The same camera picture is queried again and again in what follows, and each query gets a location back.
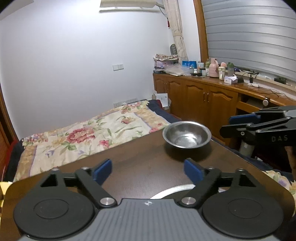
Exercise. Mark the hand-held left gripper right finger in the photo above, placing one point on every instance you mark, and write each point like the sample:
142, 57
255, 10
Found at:
192, 170

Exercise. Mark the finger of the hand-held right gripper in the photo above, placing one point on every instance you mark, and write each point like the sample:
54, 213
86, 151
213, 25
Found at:
241, 119
231, 131

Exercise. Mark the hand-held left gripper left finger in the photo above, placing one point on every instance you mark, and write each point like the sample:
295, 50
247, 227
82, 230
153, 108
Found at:
103, 171

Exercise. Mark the small steel bowl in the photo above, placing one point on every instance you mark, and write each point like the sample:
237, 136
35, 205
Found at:
185, 136

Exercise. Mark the clear plastic bottle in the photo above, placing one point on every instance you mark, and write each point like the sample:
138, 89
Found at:
246, 148

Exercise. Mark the white round device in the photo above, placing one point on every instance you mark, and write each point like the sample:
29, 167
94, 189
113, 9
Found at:
266, 102

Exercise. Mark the white tissue box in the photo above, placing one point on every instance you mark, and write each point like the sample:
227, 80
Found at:
230, 80

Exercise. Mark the floral blanket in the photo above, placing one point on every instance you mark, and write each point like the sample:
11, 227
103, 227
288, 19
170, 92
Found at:
81, 136
282, 180

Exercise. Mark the black charger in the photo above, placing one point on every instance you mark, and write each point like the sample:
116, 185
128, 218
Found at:
251, 79

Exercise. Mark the wooden cabinet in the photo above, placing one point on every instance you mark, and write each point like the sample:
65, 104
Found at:
196, 97

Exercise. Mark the white lidded cup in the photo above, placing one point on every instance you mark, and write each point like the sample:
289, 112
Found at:
222, 73

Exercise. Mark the black box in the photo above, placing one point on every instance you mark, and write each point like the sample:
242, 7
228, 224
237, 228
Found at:
279, 80

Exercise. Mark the pink thermos jug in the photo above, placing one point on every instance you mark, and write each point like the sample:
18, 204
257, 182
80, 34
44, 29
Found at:
214, 69

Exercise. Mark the dark blue bedding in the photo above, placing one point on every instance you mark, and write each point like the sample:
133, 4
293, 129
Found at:
161, 111

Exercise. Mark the white paper bag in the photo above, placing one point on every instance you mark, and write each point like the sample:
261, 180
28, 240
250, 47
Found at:
163, 98

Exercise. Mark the blue box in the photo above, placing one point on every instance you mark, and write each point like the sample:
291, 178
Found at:
188, 63

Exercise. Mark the clear plastic bag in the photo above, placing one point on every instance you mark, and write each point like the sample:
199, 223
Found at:
178, 70

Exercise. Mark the grey window blinds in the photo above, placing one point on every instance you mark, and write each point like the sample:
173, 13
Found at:
249, 34

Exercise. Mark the small desk fan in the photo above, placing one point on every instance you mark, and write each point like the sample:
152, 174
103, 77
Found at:
173, 49

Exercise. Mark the folded floral cloth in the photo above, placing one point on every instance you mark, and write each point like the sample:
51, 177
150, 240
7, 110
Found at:
165, 56

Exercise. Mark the beige patterned curtain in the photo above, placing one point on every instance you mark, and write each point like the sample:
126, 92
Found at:
175, 27

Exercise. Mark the white air conditioner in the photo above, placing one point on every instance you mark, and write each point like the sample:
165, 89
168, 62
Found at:
129, 3

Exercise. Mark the row of wall outlets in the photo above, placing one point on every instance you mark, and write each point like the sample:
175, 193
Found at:
126, 102

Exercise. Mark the wooden window frame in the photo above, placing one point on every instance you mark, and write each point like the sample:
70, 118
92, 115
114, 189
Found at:
200, 30

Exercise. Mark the white wall switch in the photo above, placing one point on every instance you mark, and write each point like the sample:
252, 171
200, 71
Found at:
118, 67

